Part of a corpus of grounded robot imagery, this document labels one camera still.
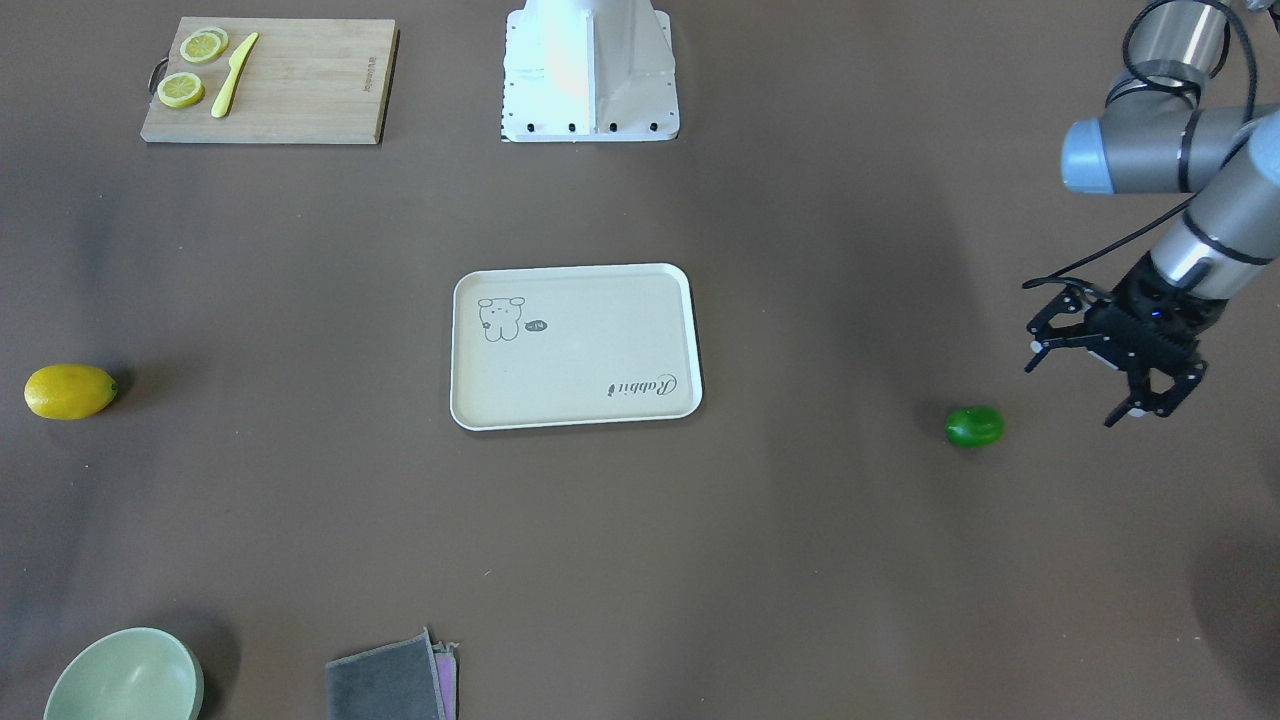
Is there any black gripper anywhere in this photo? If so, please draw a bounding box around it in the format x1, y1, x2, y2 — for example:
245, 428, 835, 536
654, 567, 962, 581
1024, 254, 1216, 428

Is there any green lime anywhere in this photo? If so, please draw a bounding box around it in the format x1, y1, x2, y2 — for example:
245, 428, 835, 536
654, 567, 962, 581
945, 405, 1005, 448

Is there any yellow lemon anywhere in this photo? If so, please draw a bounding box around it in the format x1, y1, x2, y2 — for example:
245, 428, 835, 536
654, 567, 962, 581
24, 364, 118, 420

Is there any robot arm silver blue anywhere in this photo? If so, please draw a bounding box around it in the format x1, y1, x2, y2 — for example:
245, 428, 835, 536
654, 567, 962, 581
1027, 1, 1279, 427

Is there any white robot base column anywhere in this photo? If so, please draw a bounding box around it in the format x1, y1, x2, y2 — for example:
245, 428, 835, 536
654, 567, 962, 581
500, 1, 681, 143

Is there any beige rabbit tray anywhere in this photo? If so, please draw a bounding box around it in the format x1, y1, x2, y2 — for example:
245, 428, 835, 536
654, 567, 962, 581
451, 263, 704, 430

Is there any grey folded cloth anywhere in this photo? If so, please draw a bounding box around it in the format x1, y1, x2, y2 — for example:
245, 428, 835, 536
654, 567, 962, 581
325, 628, 458, 719

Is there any yellow plastic knife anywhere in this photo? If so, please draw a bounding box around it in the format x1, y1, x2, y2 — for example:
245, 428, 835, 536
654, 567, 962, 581
210, 32, 260, 119

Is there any mint green bowl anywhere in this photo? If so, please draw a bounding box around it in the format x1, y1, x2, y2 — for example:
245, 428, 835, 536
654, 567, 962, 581
44, 626, 205, 719

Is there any lemon slice near handle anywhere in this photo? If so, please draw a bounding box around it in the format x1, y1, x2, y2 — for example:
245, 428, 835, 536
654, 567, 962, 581
154, 72, 205, 109

